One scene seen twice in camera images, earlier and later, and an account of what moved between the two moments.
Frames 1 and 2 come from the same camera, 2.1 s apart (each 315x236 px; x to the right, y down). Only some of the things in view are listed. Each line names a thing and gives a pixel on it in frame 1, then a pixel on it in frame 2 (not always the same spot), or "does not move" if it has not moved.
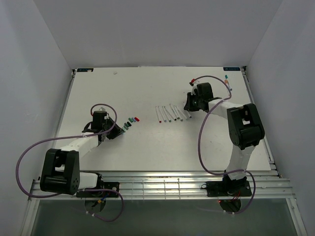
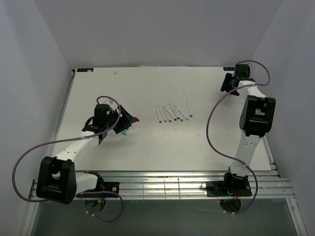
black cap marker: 173,112 does not move
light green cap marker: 180,112 does not move
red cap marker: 160,121 does not move
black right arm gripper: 189,106 -> 226,85
